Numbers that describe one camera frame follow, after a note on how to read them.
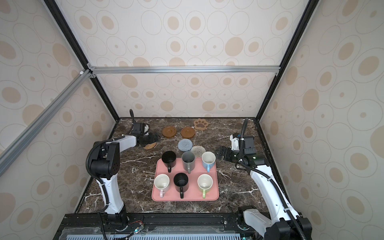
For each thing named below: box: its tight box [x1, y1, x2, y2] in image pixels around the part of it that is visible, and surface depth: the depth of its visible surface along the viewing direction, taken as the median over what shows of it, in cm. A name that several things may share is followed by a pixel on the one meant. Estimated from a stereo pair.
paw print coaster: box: [193, 118, 208, 131], surface depth 119 cm
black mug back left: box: [161, 150, 177, 173], surface depth 91 cm
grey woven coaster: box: [177, 138, 193, 152], surface depth 105 cm
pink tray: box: [152, 158, 181, 202], surface depth 83 cm
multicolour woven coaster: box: [190, 145, 206, 158], surface depth 102 cm
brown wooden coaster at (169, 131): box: [162, 126, 177, 138], surface depth 112 cm
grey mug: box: [181, 151, 196, 174], surface depth 88 cm
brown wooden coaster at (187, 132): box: [180, 126, 196, 138], surface depth 112 cm
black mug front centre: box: [173, 172, 189, 199], surface depth 81 cm
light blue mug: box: [201, 151, 216, 173], surface depth 89 cm
